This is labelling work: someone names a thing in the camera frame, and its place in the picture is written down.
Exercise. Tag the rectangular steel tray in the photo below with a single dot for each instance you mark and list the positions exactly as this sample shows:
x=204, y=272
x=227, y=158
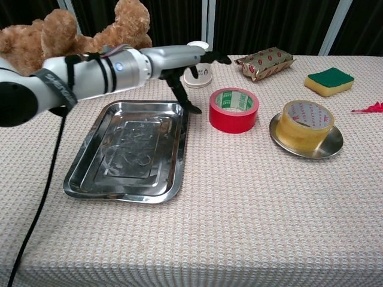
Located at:
x=128, y=155

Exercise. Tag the beige waffle tablecloth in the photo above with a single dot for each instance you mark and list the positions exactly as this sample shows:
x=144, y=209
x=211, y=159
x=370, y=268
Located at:
x=239, y=224

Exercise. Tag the red tape roll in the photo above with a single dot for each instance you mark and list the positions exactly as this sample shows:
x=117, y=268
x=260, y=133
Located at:
x=232, y=119

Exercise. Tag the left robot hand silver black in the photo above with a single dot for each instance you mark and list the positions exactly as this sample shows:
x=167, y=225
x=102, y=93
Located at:
x=173, y=58

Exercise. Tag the brown teddy bear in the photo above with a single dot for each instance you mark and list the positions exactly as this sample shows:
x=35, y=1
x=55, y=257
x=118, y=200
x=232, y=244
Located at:
x=60, y=30

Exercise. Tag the white paper cup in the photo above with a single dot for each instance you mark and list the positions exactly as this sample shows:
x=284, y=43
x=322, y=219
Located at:
x=205, y=76

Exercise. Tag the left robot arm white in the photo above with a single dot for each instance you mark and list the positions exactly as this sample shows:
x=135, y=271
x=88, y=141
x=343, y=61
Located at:
x=89, y=76

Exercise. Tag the red feather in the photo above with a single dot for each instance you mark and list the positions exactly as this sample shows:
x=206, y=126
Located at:
x=374, y=107

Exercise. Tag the yellow tape roll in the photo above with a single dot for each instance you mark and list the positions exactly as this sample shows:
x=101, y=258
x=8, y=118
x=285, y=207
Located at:
x=302, y=137

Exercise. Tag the gold red snack packet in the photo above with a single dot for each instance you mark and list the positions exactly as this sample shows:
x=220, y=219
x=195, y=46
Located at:
x=263, y=64

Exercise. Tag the green yellow sponge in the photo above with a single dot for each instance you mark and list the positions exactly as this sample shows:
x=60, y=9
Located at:
x=329, y=82

